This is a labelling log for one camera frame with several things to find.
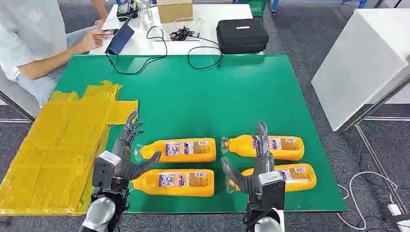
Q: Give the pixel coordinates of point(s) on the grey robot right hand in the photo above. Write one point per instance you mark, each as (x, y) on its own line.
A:
(264, 163)

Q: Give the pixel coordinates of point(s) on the orange drink bottle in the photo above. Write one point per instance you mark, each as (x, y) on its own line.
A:
(243, 147)
(144, 184)
(153, 150)
(298, 186)

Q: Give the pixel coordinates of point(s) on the clear plastic bottle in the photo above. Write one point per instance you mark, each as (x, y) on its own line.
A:
(145, 12)

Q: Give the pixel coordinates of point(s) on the cardboard box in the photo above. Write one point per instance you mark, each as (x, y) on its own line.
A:
(174, 11)

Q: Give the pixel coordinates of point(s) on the black zip case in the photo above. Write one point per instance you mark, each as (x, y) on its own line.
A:
(241, 36)

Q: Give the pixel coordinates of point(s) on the green crate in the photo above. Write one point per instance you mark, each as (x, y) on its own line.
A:
(256, 8)

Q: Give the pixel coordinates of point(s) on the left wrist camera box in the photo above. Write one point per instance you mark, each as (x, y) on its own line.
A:
(104, 169)

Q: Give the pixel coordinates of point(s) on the person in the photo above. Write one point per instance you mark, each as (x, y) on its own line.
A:
(29, 32)

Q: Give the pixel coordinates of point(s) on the white desk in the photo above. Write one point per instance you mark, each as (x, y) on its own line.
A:
(208, 12)

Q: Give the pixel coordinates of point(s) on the person's right hand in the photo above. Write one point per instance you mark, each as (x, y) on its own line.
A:
(91, 41)

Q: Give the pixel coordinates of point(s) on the white table with metal frame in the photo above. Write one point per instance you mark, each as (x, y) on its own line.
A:
(358, 64)

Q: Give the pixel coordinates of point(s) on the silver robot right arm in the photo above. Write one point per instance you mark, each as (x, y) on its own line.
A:
(267, 225)

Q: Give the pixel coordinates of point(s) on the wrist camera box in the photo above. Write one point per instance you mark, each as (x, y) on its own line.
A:
(272, 192)
(104, 169)

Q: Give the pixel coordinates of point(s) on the white power strip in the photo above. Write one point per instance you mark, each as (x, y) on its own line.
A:
(395, 211)

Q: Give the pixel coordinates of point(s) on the person's left hand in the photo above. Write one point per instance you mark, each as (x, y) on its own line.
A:
(101, 24)

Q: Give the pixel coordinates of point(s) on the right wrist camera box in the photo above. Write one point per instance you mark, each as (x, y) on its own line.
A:
(272, 192)

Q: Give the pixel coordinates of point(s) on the black handheld device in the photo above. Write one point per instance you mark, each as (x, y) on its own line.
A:
(125, 9)

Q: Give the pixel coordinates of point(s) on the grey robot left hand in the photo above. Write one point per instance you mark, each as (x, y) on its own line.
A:
(126, 169)

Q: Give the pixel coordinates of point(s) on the yellow plastic sheet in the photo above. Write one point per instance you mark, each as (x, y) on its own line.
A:
(54, 144)

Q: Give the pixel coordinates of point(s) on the green table mat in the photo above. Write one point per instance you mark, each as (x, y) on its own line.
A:
(208, 96)

